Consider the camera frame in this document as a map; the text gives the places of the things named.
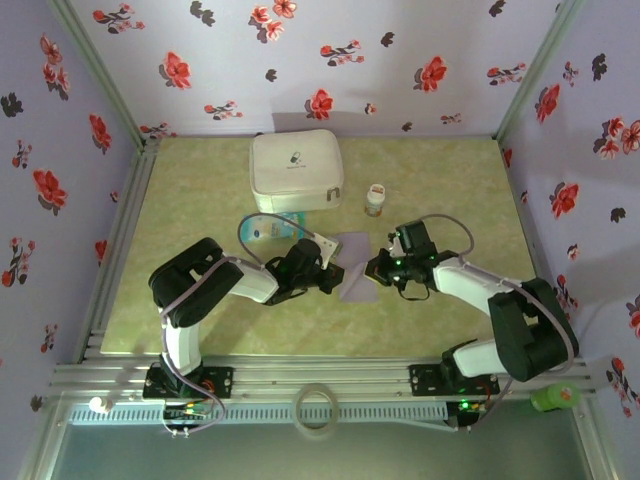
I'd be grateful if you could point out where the purple paper sheet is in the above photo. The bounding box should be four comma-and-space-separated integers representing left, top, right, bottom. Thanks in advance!
327, 230, 380, 304

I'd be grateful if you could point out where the blue wet wipes packet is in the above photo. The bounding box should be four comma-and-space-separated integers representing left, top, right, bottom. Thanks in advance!
241, 211, 307, 245

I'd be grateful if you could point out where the white pill bottle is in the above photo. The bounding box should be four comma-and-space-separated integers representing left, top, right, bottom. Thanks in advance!
363, 183, 387, 219

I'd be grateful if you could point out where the white zip case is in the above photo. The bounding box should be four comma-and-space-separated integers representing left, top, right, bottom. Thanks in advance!
248, 128, 346, 215

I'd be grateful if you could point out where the clear tape roll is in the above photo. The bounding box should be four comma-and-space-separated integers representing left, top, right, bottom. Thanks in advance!
293, 383, 343, 442

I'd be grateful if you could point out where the green plastic container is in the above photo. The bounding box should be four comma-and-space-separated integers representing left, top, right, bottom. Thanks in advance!
529, 381, 583, 414

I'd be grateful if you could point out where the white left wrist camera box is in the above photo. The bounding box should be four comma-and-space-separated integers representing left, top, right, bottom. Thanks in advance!
312, 235, 345, 262

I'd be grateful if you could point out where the grey right arm cable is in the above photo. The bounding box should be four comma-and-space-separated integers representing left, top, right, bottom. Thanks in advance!
422, 213, 581, 434

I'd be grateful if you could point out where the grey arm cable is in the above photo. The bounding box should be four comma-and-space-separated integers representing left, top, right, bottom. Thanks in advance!
422, 213, 581, 434
159, 213, 321, 439

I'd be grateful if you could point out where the grey left arm cable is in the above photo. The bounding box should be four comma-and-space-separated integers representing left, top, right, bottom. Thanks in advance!
159, 213, 321, 439

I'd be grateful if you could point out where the long aluminium frame rail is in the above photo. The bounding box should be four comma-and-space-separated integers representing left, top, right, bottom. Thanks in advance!
48, 355, 600, 401

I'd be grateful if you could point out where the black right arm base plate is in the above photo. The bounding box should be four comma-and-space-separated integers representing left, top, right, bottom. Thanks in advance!
408, 363, 501, 400

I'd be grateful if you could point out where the aluminium side rail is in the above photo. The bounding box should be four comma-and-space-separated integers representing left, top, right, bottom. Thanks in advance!
494, 137, 571, 360
73, 137, 162, 365

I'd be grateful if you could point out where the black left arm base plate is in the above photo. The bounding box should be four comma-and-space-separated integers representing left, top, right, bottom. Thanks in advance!
143, 366, 235, 400

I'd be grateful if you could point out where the grey slotted cable duct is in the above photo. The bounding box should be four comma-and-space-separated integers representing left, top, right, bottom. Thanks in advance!
66, 402, 450, 427

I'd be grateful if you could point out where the aluminium corner post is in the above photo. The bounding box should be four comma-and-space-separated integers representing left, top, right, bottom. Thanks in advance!
45, 0, 149, 147
493, 0, 587, 142

